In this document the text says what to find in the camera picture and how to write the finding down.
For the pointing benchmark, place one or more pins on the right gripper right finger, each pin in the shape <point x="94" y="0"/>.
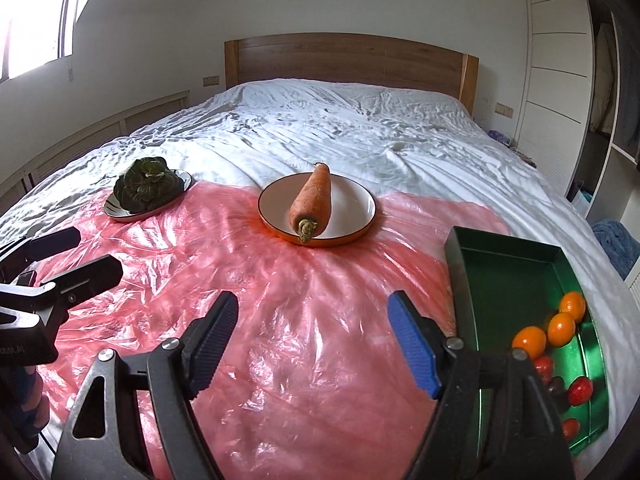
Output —
<point x="492" y="418"/>

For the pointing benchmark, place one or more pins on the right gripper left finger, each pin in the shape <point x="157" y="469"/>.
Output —
<point x="103" y="437"/>

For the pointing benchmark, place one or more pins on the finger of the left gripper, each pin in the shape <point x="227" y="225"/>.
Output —
<point x="49" y="303"/>
<point x="17" y="256"/>

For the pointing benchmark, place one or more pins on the dark plum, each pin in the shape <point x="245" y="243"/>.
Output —
<point x="556" y="388"/>

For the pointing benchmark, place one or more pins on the small smooth yellow-orange fruit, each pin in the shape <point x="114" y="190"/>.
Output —
<point x="532" y="340"/>

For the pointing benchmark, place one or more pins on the large orange mandarin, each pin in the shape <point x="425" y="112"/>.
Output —
<point x="574" y="305"/>

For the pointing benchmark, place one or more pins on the blue gloved hand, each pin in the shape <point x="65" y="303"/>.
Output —
<point x="29" y="409"/>

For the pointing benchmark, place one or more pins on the white black patterned plate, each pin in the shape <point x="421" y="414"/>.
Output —
<point x="115" y="212"/>

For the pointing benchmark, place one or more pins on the red tomato in tray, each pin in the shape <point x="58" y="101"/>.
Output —
<point x="580" y="391"/>

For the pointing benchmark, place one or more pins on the dark green leafy vegetable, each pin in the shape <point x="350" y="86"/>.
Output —
<point x="147" y="184"/>

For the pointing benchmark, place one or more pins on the green rectangular tray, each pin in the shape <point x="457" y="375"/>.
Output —
<point x="501" y="284"/>

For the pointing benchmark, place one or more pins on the pink plastic sheet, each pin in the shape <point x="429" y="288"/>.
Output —
<point x="312" y="384"/>

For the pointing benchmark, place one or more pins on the large orange carrot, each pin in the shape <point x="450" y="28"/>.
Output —
<point x="310" y="212"/>

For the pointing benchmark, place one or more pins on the blue towel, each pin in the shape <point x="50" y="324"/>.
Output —
<point x="618" y="244"/>

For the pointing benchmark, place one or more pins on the window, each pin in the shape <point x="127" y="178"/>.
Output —
<point x="36" y="32"/>

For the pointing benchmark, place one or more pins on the white bowl orange rim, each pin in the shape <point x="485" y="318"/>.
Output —
<point x="353" y="210"/>

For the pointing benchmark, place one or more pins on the white bed sheet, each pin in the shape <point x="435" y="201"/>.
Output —
<point x="391" y="141"/>

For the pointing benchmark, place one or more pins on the white wardrobe shelving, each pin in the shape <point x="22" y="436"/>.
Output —
<point x="560" y="90"/>

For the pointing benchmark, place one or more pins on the wooden headboard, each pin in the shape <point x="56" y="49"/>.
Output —
<point x="346" y="57"/>

